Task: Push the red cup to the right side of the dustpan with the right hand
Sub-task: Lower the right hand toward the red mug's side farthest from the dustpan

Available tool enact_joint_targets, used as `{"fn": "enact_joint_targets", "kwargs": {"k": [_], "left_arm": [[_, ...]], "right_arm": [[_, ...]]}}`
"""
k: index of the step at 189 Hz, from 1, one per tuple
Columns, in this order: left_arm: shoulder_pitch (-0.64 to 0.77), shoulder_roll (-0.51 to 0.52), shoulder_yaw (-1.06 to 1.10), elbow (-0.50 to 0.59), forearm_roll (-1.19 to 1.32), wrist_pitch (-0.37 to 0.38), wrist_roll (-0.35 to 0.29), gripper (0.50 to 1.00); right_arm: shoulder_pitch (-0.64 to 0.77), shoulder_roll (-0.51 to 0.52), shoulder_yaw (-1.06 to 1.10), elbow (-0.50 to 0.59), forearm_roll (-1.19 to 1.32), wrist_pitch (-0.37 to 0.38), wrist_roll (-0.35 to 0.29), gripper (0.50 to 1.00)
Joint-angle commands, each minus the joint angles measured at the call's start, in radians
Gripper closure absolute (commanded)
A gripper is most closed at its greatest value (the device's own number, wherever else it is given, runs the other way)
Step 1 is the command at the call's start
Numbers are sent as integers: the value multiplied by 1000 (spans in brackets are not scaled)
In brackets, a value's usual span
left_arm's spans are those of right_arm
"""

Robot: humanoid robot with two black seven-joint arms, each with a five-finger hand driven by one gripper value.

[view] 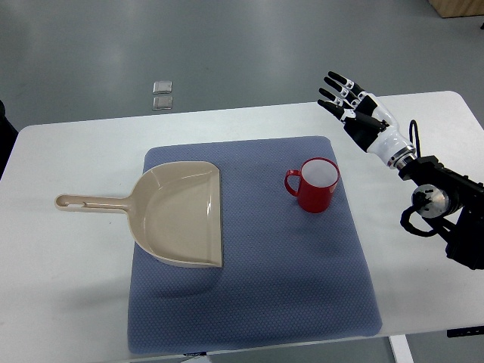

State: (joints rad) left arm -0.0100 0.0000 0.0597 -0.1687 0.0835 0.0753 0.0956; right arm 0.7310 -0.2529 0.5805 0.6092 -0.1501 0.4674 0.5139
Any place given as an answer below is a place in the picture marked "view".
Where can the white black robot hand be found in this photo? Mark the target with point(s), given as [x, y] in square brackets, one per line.
[366, 121]

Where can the red cup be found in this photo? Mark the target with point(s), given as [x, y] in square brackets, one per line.
[314, 184]

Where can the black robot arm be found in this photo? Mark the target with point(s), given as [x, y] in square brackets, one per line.
[444, 203]

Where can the beige plastic dustpan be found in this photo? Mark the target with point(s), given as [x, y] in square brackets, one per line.
[174, 213]

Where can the wooden box corner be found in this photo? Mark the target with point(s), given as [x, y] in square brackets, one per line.
[457, 8]

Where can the blue textured mat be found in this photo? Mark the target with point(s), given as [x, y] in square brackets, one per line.
[288, 275]

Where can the upper metal floor plate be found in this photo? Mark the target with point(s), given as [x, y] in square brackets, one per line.
[162, 87]

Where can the metal floor plate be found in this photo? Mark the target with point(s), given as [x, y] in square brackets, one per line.
[162, 87]
[162, 102]

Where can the lower metal floor plate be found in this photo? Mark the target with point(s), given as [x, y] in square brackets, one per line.
[162, 102]

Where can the white table leg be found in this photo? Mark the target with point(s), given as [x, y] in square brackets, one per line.
[400, 349]

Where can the black table control panel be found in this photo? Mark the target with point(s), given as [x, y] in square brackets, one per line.
[465, 332]

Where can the dark object at left edge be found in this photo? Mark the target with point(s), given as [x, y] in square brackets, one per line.
[8, 136]

